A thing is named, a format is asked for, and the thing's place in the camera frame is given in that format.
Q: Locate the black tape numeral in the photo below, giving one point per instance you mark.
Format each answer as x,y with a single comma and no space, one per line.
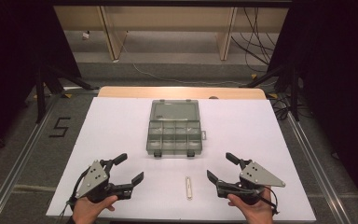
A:
60,127

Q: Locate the wooden shelf unit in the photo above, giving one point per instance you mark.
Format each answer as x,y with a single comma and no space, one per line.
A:
171,18

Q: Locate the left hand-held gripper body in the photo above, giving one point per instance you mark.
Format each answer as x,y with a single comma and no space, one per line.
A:
94,182

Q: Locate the person's left hand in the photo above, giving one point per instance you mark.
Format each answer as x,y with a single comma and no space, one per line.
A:
88,210

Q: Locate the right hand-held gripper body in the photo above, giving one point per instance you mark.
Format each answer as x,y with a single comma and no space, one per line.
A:
254,179

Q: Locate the wooden table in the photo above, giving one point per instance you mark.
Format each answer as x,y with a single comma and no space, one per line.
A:
180,92

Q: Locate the clear plastic compartment box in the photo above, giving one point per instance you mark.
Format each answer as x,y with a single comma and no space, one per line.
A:
174,137

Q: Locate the white table mat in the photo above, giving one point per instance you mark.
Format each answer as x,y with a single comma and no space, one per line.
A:
121,130

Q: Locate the black metal stand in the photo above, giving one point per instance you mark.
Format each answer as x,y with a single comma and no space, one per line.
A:
40,93
293,93

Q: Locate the dark curtain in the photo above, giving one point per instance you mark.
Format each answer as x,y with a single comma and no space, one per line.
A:
12,62
338,77

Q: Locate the person's right hand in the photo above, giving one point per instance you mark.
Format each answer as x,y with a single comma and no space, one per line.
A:
256,211

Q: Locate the small white plug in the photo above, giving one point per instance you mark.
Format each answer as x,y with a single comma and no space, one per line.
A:
85,35

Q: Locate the metal floor rail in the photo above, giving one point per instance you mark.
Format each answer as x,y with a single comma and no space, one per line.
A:
317,161
21,161

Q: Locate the small white flat bar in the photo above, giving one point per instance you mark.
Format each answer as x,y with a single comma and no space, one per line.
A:
188,187

